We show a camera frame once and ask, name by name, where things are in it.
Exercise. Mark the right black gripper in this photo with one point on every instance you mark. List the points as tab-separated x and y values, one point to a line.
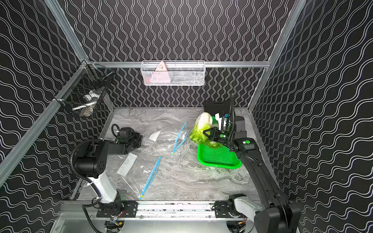
214	136

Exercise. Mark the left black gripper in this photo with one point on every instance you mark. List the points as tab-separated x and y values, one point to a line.
135	138

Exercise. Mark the cabbage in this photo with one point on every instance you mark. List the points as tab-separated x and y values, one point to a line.
203	122

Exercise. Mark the green plastic basket tray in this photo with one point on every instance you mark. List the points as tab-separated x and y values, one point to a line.
217	157

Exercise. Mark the clear zip-top bag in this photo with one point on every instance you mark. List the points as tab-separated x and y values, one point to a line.
166	141
138	173

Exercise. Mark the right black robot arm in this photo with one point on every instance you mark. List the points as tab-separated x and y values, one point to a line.
275	213

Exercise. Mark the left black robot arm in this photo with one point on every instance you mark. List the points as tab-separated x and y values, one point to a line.
88	161

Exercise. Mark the black plastic case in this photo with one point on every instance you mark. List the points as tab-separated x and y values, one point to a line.
221	108

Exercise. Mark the crumpled items in black basket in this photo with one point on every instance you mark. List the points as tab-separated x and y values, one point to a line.
86	108

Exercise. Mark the pink triangular packet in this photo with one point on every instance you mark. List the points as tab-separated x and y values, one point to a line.
161	74

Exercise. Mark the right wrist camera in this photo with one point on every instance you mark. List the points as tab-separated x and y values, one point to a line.
223	121

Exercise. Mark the black wire wall basket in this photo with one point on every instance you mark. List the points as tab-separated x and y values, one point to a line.
93	77

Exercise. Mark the white wire wall basket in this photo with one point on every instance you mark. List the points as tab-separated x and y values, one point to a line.
182	73

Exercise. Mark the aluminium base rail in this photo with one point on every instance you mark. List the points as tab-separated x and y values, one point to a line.
174	209

